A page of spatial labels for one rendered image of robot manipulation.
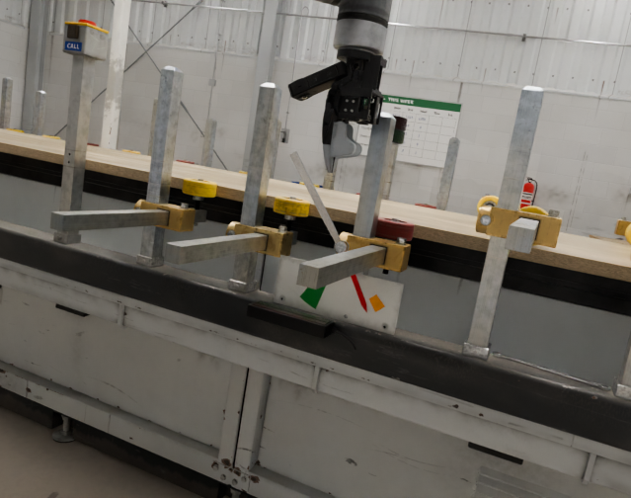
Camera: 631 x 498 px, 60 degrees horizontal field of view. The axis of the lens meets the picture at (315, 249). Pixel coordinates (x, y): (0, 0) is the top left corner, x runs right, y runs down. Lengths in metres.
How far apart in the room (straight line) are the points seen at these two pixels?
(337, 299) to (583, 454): 0.51
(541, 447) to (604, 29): 7.70
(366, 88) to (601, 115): 7.41
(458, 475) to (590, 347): 0.43
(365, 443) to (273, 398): 0.27
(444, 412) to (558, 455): 0.21
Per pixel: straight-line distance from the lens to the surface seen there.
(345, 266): 0.83
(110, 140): 2.72
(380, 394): 1.14
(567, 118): 8.26
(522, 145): 1.01
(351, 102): 0.99
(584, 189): 8.24
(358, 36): 0.99
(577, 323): 1.25
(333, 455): 1.49
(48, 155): 1.76
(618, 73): 8.46
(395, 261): 1.04
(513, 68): 8.35
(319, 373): 1.17
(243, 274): 1.18
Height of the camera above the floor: 1.00
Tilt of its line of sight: 9 degrees down
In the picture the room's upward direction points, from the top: 9 degrees clockwise
